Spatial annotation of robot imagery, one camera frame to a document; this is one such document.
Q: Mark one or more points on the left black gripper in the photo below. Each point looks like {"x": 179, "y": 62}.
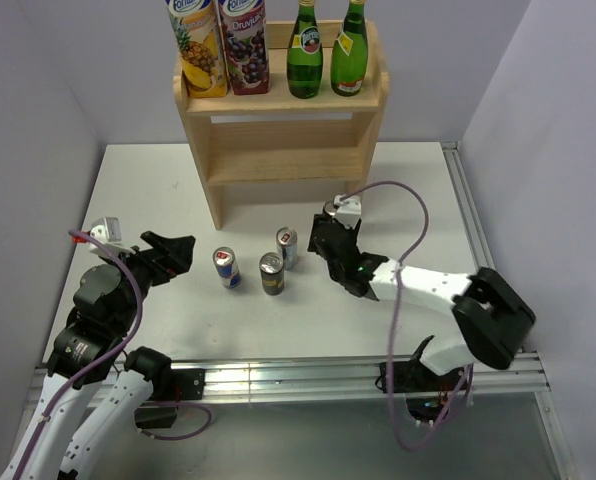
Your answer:
{"x": 177, "y": 252}

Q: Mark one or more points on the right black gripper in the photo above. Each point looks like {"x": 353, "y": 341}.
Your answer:
{"x": 319, "y": 218}

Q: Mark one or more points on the black gold can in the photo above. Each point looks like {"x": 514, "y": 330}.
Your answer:
{"x": 330, "y": 208}
{"x": 271, "y": 267}

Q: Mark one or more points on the black gold can front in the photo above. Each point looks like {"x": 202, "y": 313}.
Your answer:
{"x": 271, "y": 267}

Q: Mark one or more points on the small round green bottle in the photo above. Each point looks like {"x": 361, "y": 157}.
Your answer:
{"x": 304, "y": 65}

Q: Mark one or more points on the tall green glass bottle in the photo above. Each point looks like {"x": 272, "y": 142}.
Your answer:
{"x": 350, "y": 52}

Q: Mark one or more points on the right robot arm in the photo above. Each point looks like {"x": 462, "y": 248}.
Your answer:
{"x": 438, "y": 291}

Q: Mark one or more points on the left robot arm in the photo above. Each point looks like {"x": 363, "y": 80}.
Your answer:
{"x": 107, "y": 313}

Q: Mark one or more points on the wooden two-tier shelf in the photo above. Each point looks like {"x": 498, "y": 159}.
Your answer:
{"x": 276, "y": 137}

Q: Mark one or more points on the silver slim can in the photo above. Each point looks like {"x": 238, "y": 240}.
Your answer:
{"x": 286, "y": 243}

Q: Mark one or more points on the blue silver energy drink can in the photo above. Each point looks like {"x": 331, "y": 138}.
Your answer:
{"x": 226, "y": 265}

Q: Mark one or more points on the grape juice carton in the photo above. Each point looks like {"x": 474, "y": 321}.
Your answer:
{"x": 244, "y": 40}

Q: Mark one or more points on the pineapple juice carton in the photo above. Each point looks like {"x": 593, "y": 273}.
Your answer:
{"x": 196, "y": 29}

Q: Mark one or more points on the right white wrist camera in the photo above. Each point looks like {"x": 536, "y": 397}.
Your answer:
{"x": 348, "y": 210}

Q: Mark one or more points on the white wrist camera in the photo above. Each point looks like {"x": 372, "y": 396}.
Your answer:
{"x": 348, "y": 210}
{"x": 107, "y": 231}

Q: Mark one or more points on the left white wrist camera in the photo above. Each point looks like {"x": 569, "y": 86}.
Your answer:
{"x": 107, "y": 231}

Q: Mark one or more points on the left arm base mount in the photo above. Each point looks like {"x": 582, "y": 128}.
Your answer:
{"x": 185, "y": 385}

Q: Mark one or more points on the aluminium side rail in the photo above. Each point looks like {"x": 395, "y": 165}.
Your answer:
{"x": 478, "y": 240}

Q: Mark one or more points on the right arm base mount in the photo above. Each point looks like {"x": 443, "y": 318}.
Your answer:
{"x": 417, "y": 395}

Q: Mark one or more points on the aluminium front rail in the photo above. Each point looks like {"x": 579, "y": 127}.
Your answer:
{"x": 339, "y": 379}

